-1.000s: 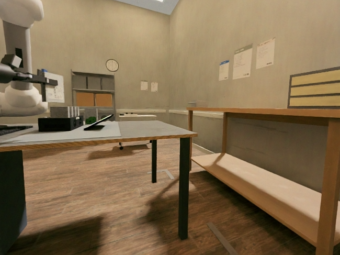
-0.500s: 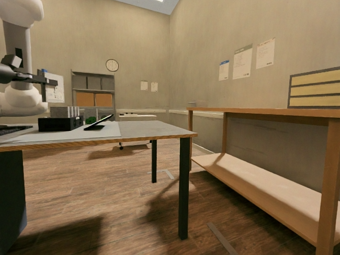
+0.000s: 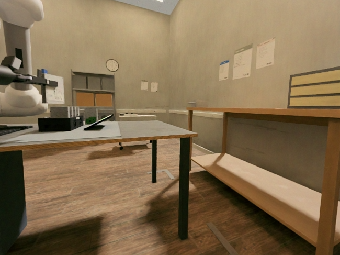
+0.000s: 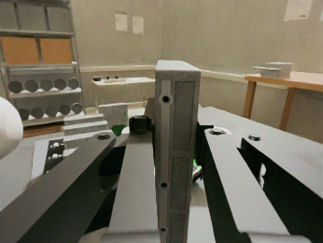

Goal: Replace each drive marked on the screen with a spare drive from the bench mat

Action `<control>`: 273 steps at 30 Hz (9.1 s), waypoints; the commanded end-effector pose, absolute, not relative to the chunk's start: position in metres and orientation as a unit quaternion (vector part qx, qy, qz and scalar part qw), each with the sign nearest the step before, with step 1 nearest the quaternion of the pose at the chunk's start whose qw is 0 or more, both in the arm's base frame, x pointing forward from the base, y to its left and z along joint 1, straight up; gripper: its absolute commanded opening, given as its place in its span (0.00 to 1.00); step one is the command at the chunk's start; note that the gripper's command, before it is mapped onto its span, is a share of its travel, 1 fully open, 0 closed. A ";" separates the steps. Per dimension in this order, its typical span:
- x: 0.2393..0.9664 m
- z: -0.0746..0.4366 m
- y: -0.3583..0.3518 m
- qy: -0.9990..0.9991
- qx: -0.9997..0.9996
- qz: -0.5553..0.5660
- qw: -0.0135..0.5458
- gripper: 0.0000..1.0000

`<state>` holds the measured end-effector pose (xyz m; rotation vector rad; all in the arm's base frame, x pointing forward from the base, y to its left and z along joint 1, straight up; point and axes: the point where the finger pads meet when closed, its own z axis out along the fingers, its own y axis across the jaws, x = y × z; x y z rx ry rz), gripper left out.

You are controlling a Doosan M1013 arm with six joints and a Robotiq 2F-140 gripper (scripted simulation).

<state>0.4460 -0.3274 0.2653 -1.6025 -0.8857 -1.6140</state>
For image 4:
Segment grey flat mat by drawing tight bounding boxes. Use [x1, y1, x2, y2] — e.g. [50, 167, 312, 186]
[31, 136, 216, 243]

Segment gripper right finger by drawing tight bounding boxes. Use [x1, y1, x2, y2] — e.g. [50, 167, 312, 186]
[194, 105, 323, 243]

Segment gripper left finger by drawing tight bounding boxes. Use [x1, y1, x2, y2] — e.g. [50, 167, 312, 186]
[0, 98, 161, 243]

